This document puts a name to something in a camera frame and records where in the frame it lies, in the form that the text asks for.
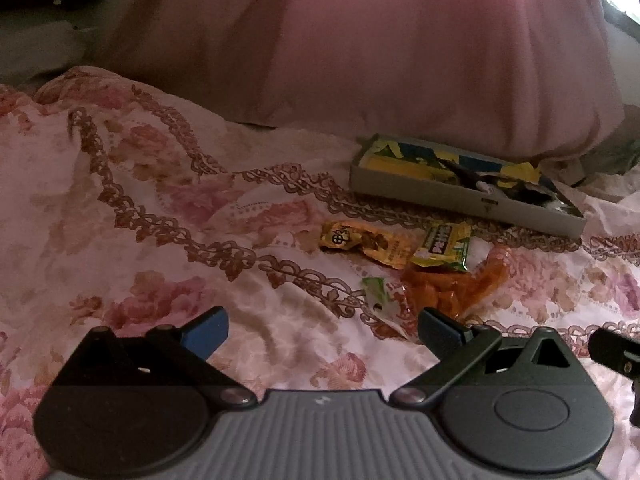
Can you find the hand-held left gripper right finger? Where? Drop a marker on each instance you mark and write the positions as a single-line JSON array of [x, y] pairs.
[[437, 332]]

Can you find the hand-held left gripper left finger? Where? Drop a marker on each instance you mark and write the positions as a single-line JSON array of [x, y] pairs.
[[207, 332]]

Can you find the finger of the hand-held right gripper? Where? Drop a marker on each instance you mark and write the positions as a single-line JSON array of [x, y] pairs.
[[612, 352]]

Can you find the grey box with yellow print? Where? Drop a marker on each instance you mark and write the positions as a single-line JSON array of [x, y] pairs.
[[450, 200]]

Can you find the green white snack packet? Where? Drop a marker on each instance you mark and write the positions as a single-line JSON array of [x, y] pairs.
[[377, 295]]

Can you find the yellow green snack packet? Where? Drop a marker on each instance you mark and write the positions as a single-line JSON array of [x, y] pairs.
[[442, 247]]

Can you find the yellow orange snack packet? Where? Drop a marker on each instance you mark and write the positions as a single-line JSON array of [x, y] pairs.
[[350, 237]]

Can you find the floral bedsheet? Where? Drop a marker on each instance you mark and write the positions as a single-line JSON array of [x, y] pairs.
[[150, 185]]

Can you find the green cloth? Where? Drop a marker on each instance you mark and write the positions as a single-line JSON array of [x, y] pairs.
[[612, 155]]

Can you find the pink pillow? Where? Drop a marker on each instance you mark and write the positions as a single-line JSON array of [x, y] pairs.
[[375, 35]]

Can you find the white cloth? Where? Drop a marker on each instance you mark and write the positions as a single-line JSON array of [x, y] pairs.
[[40, 50]]

